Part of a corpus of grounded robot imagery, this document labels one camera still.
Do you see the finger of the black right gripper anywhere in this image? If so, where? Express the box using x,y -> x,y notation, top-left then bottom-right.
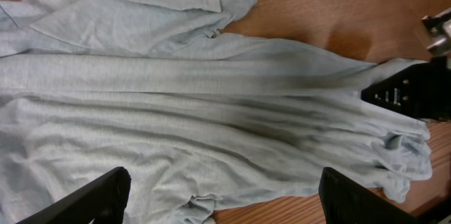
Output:
361,56 -> 450,121

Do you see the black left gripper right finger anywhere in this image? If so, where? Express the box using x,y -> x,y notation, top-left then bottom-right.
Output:
319,167 -> 419,224

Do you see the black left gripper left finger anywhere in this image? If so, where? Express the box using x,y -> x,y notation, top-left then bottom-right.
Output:
17,167 -> 131,224

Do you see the light blue t-shirt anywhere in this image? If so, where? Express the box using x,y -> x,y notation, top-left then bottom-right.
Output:
1,0 -> 432,223

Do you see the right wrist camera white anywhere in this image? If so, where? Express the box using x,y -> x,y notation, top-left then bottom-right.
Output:
421,8 -> 450,56

